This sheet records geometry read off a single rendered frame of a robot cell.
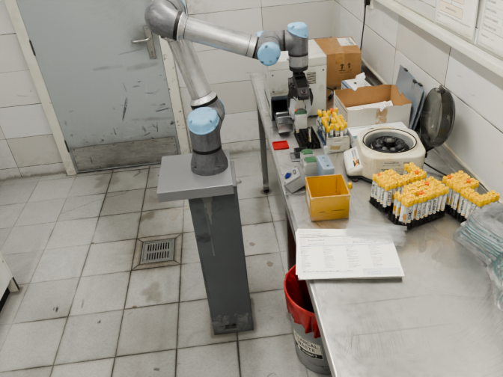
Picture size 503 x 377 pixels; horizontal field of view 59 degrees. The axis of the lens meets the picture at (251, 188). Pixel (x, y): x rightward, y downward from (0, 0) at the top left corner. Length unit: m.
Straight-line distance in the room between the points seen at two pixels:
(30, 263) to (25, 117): 1.25
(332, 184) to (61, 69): 2.45
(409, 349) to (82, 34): 2.92
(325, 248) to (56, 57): 2.64
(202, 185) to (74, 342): 1.21
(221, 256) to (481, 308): 1.07
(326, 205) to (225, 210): 0.49
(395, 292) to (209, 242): 0.88
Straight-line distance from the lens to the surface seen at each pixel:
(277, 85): 2.17
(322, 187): 1.63
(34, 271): 3.09
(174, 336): 2.41
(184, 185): 1.73
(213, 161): 1.75
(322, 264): 1.38
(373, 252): 1.43
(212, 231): 1.89
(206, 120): 1.69
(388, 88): 2.27
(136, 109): 3.59
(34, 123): 3.89
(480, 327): 1.32
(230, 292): 2.14
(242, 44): 1.59
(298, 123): 1.82
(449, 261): 1.47
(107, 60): 3.49
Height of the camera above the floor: 1.84
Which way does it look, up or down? 34 degrees down
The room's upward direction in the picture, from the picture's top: 5 degrees counter-clockwise
